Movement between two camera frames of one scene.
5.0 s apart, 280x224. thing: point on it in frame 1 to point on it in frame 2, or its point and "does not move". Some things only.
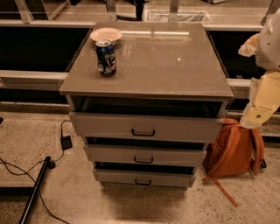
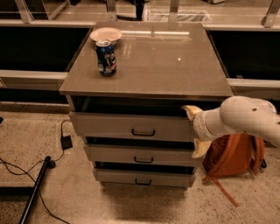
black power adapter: (66, 143) does not move
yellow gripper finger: (248, 48) to (192, 111)
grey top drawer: (146, 120) does not move
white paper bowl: (106, 33) does not move
